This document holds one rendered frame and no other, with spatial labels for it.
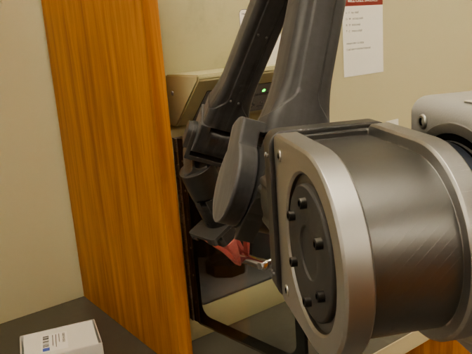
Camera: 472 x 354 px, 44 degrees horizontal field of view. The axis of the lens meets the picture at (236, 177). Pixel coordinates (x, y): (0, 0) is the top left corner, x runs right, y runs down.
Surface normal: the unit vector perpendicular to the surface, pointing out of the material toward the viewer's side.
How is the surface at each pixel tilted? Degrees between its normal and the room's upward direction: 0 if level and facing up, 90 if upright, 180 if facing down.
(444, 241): 74
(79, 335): 0
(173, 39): 90
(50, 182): 90
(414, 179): 30
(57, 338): 0
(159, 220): 90
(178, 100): 90
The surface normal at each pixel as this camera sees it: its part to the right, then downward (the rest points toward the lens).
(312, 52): 0.27, -0.12
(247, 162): 0.32, -0.48
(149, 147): -0.80, 0.20
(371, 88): 0.60, 0.14
